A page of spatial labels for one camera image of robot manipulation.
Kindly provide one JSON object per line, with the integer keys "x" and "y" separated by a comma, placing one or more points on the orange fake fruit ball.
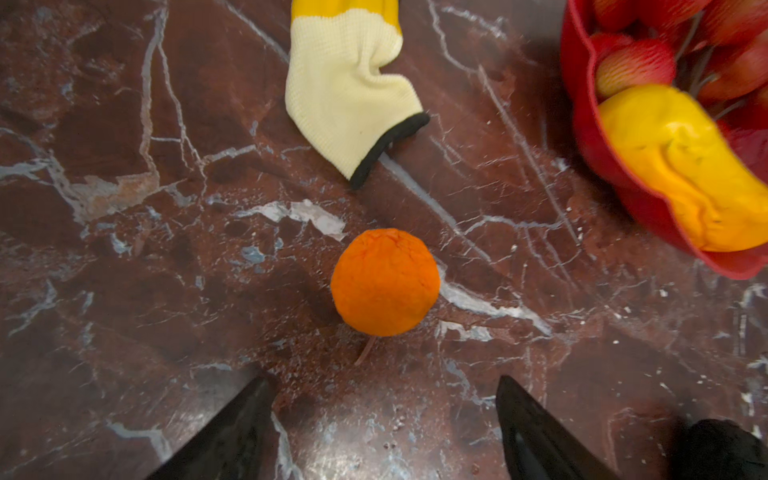
{"x": 385, "y": 282}

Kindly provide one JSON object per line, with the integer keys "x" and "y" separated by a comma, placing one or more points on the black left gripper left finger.
{"x": 231, "y": 444}

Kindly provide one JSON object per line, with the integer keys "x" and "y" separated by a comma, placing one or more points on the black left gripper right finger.
{"x": 536, "y": 445}

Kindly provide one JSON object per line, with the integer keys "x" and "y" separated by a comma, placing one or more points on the red flower-shaped fruit bowl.
{"x": 652, "y": 211}

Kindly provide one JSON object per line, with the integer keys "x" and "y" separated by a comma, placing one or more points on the red-yellow fake peach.
{"x": 649, "y": 61}

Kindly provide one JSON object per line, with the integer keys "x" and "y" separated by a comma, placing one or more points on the yellow and black work glove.
{"x": 336, "y": 94}

